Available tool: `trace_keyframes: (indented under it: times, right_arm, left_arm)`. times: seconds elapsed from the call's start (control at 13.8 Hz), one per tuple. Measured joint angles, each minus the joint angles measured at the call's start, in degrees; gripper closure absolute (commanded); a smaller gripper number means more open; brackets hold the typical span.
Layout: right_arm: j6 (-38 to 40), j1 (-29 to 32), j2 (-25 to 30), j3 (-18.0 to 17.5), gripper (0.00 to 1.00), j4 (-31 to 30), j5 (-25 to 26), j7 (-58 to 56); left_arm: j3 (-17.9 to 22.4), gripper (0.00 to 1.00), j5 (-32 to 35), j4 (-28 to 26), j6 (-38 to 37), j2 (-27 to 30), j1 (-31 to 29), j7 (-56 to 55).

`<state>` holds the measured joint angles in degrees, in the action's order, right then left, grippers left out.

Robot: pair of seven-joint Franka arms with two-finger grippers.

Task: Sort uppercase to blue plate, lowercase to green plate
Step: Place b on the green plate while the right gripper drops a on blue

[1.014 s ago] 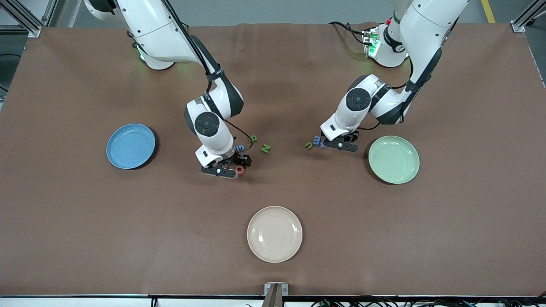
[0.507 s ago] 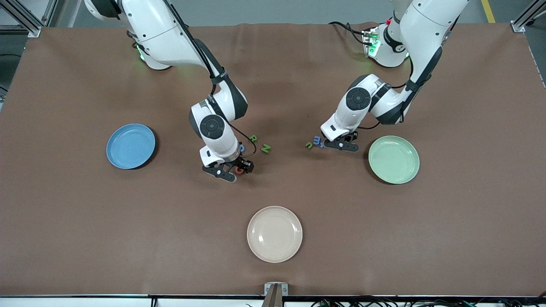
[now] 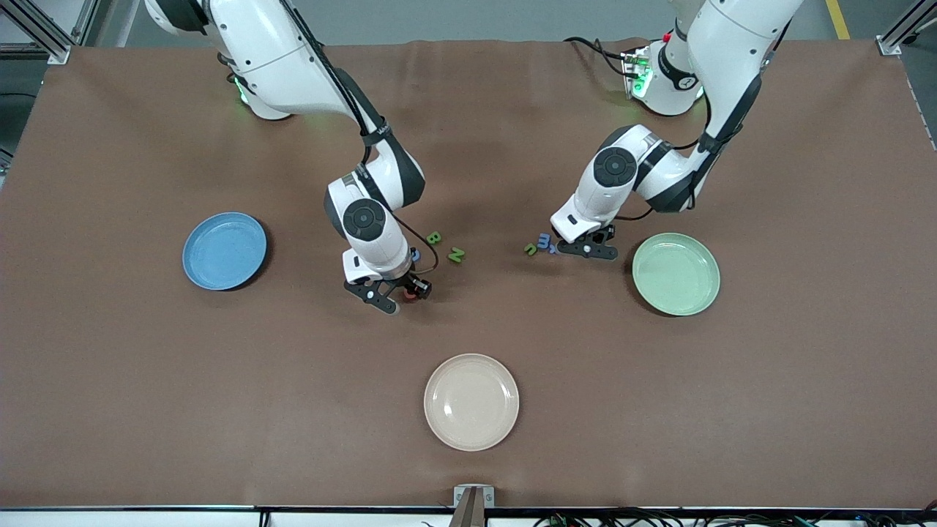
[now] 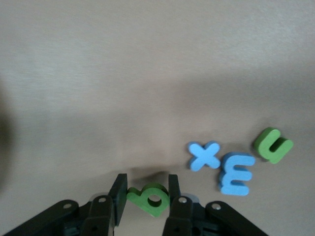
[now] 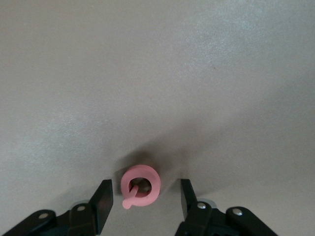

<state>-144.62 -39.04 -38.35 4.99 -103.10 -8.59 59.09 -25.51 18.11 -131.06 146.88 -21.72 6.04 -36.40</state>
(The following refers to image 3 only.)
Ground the green plate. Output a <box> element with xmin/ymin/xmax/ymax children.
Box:
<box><xmin>632</xmin><ymin>232</ymin><xmax>721</xmax><ymax>317</ymax></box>

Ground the beige plate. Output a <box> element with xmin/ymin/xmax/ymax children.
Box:
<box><xmin>423</xmin><ymin>353</ymin><xmax>520</xmax><ymax>452</ymax></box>

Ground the blue plate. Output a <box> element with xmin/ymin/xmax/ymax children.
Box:
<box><xmin>182</xmin><ymin>212</ymin><xmax>268</xmax><ymax>291</ymax></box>

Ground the brown table mat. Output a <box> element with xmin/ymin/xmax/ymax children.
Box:
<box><xmin>0</xmin><ymin>38</ymin><xmax>937</xmax><ymax>511</ymax></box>

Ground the black left arm base cable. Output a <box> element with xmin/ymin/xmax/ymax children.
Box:
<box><xmin>562</xmin><ymin>35</ymin><xmax>639</xmax><ymax>78</ymax></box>

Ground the grey metal camera bracket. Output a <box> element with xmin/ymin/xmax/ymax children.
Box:
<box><xmin>452</xmin><ymin>484</ymin><xmax>496</xmax><ymax>527</ymax></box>

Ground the black cable bundle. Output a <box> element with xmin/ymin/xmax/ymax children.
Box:
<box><xmin>534</xmin><ymin>507</ymin><xmax>937</xmax><ymax>527</ymax></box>

